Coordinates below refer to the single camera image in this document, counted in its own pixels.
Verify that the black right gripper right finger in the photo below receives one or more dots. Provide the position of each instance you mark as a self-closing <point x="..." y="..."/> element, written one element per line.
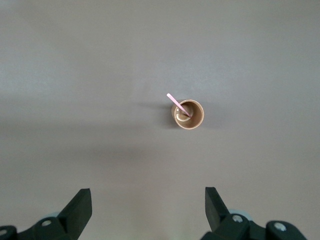
<point x="217" y="215"/>

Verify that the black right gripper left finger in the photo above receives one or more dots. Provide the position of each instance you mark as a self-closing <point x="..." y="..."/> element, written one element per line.
<point x="75" y="215"/>

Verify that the pink chopstick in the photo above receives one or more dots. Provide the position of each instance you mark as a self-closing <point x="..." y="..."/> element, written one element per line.
<point x="176" y="102"/>

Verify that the orange-brown cylindrical cup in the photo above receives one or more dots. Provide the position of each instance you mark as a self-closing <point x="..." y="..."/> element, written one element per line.
<point x="196" y="117"/>

